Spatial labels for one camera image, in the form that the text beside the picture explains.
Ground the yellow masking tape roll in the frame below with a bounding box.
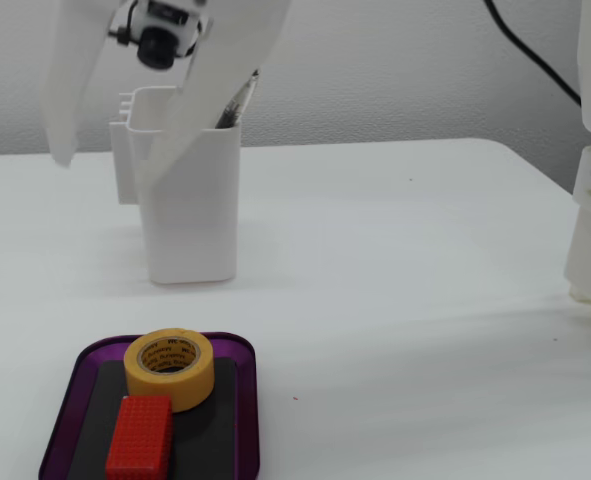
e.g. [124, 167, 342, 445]
[123, 327, 216, 414]

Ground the white plastic container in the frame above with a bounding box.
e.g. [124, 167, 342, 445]
[108, 85, 241, 286]

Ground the black tray mat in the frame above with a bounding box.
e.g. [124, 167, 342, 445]
[67, 357, 240, 480]

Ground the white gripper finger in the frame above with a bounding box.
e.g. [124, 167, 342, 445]
[42, 0, 126, 170]
[138, 0, 296, 194]

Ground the black camera cable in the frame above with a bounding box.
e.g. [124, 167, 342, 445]
[106, 3, 135, 49]

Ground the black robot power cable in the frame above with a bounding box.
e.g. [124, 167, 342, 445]
[483, 0, 583, 107]

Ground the purple metal tray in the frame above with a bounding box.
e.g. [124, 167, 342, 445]
[38, 331, 262, 480]

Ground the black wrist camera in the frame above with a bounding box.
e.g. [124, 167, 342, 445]
[119, 0, 212, 71]

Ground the red rectangular block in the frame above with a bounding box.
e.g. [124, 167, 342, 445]
[104, 394, 174, 480]

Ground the clear black ballpoint pen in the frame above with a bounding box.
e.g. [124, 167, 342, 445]
[213, 68, 261, 130]

